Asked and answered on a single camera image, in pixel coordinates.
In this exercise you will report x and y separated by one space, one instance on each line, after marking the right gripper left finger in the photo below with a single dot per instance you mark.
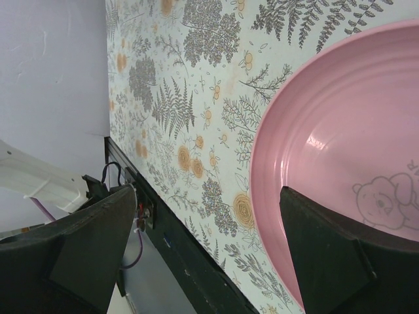
70 265

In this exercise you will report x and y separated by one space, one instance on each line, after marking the pink round plate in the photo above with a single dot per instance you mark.
343 131

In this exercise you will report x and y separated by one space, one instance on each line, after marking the floral patterned table mat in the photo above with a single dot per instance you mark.
188 84

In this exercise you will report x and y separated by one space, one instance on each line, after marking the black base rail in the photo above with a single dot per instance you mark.
170 271

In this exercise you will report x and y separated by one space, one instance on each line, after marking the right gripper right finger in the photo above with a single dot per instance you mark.
344 266

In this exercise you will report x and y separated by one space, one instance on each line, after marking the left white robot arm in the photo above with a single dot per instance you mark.
34 178

